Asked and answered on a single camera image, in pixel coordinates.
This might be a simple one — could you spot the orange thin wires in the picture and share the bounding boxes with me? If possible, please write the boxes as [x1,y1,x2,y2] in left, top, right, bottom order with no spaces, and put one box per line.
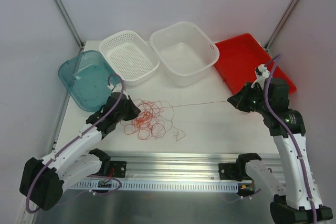
[120,99,229,142]

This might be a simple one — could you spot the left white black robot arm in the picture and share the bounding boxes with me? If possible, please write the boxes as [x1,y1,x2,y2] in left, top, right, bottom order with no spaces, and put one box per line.
[19,91,140,214]

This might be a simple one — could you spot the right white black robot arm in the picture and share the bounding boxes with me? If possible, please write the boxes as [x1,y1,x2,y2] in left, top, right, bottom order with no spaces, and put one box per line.
[218,78,333,223]

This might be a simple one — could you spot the red plastic tray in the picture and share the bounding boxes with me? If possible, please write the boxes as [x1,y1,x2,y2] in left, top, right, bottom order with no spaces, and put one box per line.
[213,33,297,96]

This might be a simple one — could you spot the teal transparent plastic tub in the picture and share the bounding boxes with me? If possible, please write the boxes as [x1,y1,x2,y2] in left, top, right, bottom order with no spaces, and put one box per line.
[58,50,121,112]

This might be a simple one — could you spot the white perforated plastic basket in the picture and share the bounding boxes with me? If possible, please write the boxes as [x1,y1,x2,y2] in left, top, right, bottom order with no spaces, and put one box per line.
[99,30,160,86]

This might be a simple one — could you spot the white plastic tub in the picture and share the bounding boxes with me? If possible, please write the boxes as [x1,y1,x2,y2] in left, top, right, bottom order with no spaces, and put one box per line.
[150,22,219,87]

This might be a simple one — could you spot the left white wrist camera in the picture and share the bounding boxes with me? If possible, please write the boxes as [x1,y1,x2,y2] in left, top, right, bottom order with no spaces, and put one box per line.
[108,83,129,99]

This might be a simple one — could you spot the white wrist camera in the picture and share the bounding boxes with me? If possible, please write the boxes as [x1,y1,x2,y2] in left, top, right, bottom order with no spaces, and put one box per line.
[108,83,129,99]
[251,64,270,90]

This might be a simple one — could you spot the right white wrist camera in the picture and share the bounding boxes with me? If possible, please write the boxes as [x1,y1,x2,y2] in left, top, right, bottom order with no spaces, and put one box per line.
[251,64,270,90]

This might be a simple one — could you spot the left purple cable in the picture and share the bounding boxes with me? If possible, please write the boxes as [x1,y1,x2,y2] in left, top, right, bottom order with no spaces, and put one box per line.
[25,73,124,214]

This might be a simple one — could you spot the aluminium mounting rail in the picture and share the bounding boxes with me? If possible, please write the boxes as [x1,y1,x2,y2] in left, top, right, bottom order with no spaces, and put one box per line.
[65,150,279,180]

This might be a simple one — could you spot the white slotted cable duct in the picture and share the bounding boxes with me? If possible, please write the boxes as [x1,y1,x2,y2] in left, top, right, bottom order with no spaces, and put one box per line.
[71,179,239,193]

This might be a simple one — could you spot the right aluminium frame post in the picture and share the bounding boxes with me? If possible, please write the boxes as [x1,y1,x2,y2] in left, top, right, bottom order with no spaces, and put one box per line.
[264,0,300,52]

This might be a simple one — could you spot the aluminium frame post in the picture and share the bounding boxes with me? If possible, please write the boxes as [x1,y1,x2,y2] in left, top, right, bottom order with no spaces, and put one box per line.
[53,0,84,49]
[264,0,300,52]

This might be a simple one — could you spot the left aluminium frame post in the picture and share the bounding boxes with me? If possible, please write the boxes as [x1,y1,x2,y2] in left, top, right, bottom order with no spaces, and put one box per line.
[53,0,84,49]

